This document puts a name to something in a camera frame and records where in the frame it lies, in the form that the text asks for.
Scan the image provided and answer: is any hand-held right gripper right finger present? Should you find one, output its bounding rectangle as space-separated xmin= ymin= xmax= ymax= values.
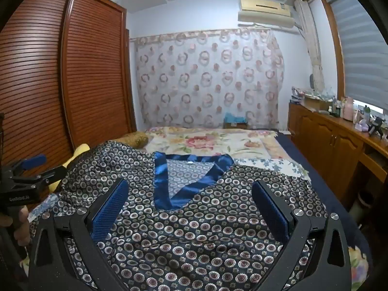
xmin=251 ymin=179 xmax=352 ymax=291

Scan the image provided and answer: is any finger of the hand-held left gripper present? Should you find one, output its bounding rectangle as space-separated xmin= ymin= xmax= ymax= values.
xmin=4 ymin=154 xmax=48 ymax=179
xmin=9 ymin=166 xmax=68 ymax=189

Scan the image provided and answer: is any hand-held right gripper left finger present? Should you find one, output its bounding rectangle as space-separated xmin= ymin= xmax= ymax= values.
xmin=27 ymin=177 xmax=131 ymax=291

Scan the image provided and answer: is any navy patterned pajama top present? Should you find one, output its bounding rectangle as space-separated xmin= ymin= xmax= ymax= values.
xmin=51 ymin=141 xmax=334 ymax=291

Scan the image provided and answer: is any person's left hand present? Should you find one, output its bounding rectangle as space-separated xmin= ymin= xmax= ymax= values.
xmin=15 ymin=208 xmax=31 ymax=262

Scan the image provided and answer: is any yellow plush toy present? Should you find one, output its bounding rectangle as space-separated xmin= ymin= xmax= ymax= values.
xmin=50 ymin=144 xmax=91 ymax=193

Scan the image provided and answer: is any navy bed sheet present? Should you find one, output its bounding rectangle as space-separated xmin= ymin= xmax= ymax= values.
xmin=274 ymin=133 xmax=373 ymax=267

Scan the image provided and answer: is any gold patterned pillow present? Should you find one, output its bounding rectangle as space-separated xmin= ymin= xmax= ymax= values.
xmin=113 ymin=131 xmax=149 ymax=150

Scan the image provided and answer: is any grey waste bin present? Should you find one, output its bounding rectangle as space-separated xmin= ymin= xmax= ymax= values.
xmin=348 ymin=191 xmax=375 ymax=219

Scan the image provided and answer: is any wooden sideboard cabinet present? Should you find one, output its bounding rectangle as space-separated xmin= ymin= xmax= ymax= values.
xmin=287 ymin=101 xmax=388 ymax=213

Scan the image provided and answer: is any wooden louvered wardrobe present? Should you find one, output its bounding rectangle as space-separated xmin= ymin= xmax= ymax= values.
xmin=0 ymin=0 xmax=137 ymax=194

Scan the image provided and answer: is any floral bedspread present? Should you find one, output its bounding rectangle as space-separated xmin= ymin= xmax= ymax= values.
xmin=145 ymin=126 xmax=311 ymax=182

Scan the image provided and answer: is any pile of papers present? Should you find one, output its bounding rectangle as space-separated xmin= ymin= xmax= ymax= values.
xmin=290 ymin=86 xmax=331 ymax=111

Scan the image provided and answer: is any pink bottle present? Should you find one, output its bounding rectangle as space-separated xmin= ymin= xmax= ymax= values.
xmin=343 ymin=97 xmax=355 ymax=120

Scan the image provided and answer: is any small black tripod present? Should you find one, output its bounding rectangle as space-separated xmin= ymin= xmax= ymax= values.
xmin=368 ymin=118 xmax=385 ymax=138

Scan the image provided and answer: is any circle-patterned sheer curtain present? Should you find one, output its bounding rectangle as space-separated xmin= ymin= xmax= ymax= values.
xmin=130 ymin=28 xmax=286 ymax=129

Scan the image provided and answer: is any tied floral curtain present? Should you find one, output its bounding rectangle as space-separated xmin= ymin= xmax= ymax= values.
xmin=294 ymin=0 xmax=325 ymax=93

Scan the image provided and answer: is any grey window blind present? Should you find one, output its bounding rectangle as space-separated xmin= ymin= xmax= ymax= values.
xmin=329 ymin=0 xmax=388 ymax=110

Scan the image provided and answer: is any beige air conditioner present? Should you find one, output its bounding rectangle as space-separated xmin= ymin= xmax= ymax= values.
xmin=237 ymin=0 xmax=295 ymax=30

